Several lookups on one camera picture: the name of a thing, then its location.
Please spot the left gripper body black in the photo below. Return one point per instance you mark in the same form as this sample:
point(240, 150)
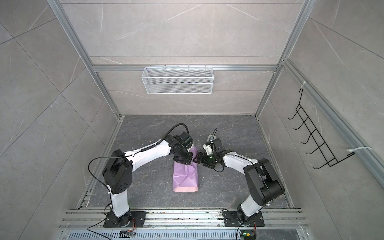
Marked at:
point(180, 157)

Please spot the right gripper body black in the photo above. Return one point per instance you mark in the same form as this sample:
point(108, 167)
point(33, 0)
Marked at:
point(210, 161)

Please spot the pink wrapping paper sheet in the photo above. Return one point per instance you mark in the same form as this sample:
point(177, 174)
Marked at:
point(185, 178)

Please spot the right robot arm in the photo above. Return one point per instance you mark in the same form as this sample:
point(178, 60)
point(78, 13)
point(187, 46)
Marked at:
point(262, 180)

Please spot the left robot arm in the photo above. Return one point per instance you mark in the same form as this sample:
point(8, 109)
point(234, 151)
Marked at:
point(120, 167)

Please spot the white tape dispenser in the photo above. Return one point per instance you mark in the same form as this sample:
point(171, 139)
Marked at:
point(211, 138)

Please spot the white wire mesh basket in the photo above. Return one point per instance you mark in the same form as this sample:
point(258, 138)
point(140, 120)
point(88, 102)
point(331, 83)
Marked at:
point(178, 80)

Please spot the black wire hook rack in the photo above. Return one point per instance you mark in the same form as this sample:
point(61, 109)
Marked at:
point(315, 136)

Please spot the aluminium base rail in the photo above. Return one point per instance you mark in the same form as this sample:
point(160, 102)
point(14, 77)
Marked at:
point(204, 224)

